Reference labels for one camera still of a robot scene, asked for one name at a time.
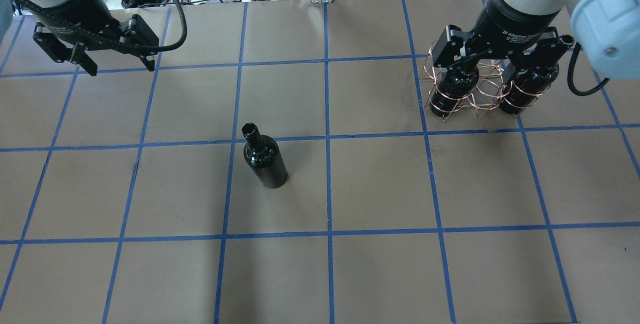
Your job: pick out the dark wine bottle far slot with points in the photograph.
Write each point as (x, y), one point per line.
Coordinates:
(454, 89)

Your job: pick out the copper wire wine basket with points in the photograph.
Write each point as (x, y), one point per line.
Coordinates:
(486, 94)

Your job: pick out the dark wine bottle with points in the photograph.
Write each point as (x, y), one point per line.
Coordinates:
(263, 155)
(522, 87)

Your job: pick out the brown paper table mat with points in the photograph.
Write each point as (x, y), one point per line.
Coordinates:
(126, 199)

